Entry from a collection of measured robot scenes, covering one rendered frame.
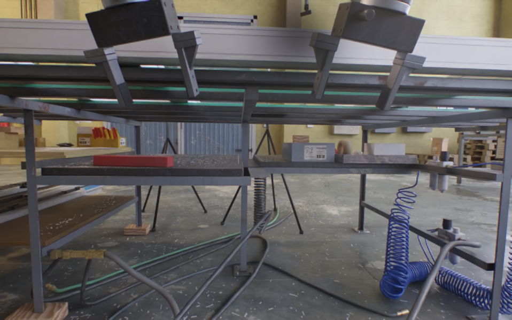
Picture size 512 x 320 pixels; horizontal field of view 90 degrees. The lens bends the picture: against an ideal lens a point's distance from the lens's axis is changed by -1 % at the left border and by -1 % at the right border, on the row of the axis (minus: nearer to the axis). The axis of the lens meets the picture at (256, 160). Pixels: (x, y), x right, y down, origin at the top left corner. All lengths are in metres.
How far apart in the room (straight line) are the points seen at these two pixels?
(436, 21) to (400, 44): 9.17
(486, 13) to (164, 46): 10.37
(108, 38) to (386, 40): 0.44
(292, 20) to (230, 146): 3.63
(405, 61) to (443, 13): 9.34
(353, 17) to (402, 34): 0.09
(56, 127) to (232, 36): 7.66
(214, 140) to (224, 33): 6.55
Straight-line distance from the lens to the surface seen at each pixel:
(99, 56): 0.54
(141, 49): 0.63
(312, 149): 1.38
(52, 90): 1.04
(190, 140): 7.20
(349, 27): 0.47
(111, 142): 1.99
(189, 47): 0.47
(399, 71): 0.54
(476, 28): 10.39
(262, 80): 0.62
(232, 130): 7.09
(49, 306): 1.38
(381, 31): 0.49
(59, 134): 8.14
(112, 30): 0.51
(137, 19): 0.48
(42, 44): 0.72
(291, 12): 7.61
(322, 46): 0.46
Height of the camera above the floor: 0.69
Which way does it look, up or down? 4 degrees down
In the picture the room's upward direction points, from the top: 1 degrees clockwise
